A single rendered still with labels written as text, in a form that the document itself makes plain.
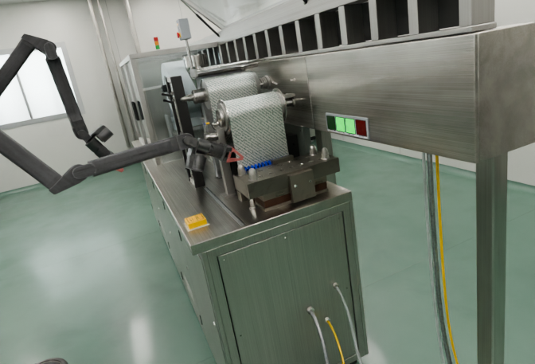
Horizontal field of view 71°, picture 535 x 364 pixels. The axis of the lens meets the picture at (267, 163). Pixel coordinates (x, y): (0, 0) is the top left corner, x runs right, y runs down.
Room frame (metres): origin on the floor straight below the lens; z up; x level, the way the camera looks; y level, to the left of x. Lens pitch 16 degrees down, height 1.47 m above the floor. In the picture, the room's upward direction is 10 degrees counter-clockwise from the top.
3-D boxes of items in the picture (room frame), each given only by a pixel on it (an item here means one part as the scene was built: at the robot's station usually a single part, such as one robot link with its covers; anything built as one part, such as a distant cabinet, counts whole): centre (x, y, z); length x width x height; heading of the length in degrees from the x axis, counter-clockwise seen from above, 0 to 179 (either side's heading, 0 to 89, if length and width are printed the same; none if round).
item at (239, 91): (1.72, 0.08, 1.16); 0.39 x 0.23 x 0.51; 21
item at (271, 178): (1.44, -0.07, 1.00); 0.40 x 0.16 x 0.06; 111
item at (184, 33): (2.07, 0.32, 1.66); 0.07 x 0.07 x 0.10; 20
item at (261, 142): (1.54, 0.01, 1.11); 0.23 x 0.01 x 0.18; 111
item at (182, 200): (2.44, 0.45, 0.88); 2.52 x 0.66 x 0.04; 21
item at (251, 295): (2.44, 0.44, 0.43); 2.52 x 0.64 x 0.86; 21
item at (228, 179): (1.57, 0.20, 1.05); 0.06 x 0.05 x 0.31; 111
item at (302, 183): (1.36, -0.12, 0.96); 0.10 x 0.03 x 0.11; 111
